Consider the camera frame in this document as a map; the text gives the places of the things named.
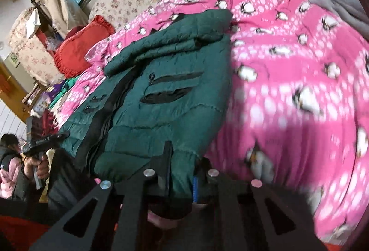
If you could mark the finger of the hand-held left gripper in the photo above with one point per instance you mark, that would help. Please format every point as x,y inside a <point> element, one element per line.
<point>59,137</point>

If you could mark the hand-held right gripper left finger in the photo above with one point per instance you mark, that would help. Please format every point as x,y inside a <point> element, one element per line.
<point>161,164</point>

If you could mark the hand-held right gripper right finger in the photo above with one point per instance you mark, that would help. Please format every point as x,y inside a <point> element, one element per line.
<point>196,190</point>

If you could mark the green puffer jacket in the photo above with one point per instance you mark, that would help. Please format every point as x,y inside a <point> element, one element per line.
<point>173,109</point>

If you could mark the person's left forearm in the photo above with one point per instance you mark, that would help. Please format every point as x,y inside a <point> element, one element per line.
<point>66,181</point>

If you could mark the person's left hand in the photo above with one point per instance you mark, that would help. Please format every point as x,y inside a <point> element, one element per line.
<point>43,170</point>

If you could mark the purple cloth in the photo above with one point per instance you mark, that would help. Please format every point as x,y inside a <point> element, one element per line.
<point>52,92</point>

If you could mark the green cloth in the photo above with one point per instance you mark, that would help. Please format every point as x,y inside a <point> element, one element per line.
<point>65,89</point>

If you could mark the wooden door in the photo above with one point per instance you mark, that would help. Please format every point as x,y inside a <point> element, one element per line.
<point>11,89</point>

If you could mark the red heart-shaped ruffled pillow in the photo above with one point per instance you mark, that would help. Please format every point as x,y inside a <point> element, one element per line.
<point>77,52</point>

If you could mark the floral cloth furniture cover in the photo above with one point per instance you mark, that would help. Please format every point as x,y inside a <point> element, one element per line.
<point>28,49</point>

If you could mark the clear plastic bag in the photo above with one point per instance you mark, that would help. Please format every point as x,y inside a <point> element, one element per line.
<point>53,43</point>

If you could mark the white paper sheet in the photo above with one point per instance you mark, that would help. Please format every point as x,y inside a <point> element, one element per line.
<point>32,23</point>

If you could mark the pink penguin print blanket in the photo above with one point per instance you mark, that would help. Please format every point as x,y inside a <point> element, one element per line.
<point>288,81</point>

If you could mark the dark wooden post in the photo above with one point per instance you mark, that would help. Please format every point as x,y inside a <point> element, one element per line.
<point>39,9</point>

